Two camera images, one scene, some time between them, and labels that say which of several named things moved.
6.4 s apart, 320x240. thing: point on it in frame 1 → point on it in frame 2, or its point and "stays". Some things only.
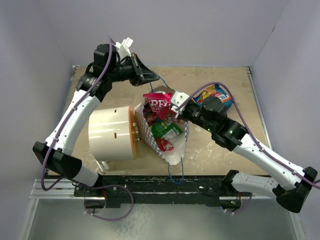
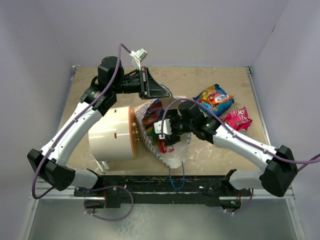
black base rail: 127,191 stays
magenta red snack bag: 157,106 → 238,119
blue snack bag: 214,90 stays
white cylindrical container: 112,133 stays
